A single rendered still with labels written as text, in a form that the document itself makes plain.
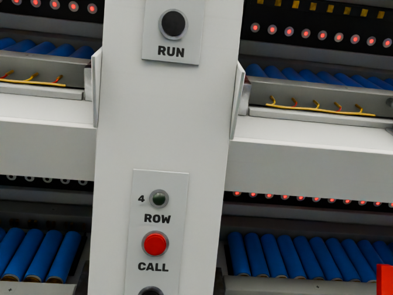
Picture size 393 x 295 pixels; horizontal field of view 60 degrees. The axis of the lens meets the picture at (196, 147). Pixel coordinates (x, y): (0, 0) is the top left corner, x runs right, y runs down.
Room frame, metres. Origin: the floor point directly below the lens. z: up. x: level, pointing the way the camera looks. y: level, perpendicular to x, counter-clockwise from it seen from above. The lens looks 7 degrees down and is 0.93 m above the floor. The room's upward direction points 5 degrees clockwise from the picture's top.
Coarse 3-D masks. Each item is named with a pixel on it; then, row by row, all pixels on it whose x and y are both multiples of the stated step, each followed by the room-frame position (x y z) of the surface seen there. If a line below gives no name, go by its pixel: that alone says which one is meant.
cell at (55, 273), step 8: (72, 232) 0.36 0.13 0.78; (64, 240) 0.35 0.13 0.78; (72, 240) 0.35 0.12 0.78; (80, 240) 0.36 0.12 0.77; (64, 248) 0.34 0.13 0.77; (72, 248) 0.34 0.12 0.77; (56, 256) 0.33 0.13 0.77; (64, 256) 0.33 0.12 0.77; (72, 256) 0.34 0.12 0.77; (56, 264) 0.32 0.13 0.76; (64, 264) 0.32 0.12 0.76; (56, 272) 0.31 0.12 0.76; (64, 272) 0.32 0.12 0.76; (64, 280) 0.31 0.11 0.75
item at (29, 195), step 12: (0, 192) 0.39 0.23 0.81; (12, 192) 0.39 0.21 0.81; (24, 192) 0.39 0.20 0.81; (36, 192) 0.39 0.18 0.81; (48, 192) 0.40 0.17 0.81; (60, 192) 0.40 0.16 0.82; (72, 192) 0.40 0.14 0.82; (84, 192) 0.40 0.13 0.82; (84, 204) 0.40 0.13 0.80; (84, 252) 0.36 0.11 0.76; (84, 264) 0.31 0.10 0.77; (24, 276) 0.32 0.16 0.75; (72, 276) 0.33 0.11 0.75; (84, 276) 0.30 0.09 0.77; (84, 288) 0.29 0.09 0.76
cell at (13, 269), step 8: (32, 232) 0.36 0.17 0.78; (40, 232) 0.36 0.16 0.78; (24, 240) 0.35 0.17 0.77; (32, 240) 0.35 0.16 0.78; (40, 240) 0.36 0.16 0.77; (24, 248) 0.33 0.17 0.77; (32, 248) 0.34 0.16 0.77; (16, 256) 0.32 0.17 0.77; (24, 256) 0.33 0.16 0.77; (32, 256) 0.33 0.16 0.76; (16, 264) 0.31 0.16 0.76; (24, 264) 0.32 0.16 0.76; (8, 272) 0.30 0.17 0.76; (16, 272) 0.31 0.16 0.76; (24, 272) 0.32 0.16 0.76
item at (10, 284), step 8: (0, 288) 0.28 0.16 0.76; (8, 288) 0.28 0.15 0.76; (16, 288) 0.29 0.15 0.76; (24, 288) 0.29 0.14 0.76; (32, 288) 0.29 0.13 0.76; (40, 288) 0.29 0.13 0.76; (48, 288) 0.29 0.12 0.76; (56, 288) 0.29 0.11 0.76; (64, 288) 0.29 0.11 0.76; (72, 288) 0.29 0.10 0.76
